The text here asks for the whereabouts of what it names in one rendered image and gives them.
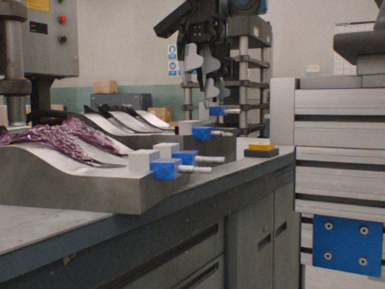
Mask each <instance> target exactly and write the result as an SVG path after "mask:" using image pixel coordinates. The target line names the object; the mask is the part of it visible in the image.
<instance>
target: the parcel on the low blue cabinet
mask: <svg viewBox="0 0 385 289"><path fill-rule="evenodd" d="M93 93H94V94H113V93H118V88H117V81H115V80H95V81H93Z"/></svg>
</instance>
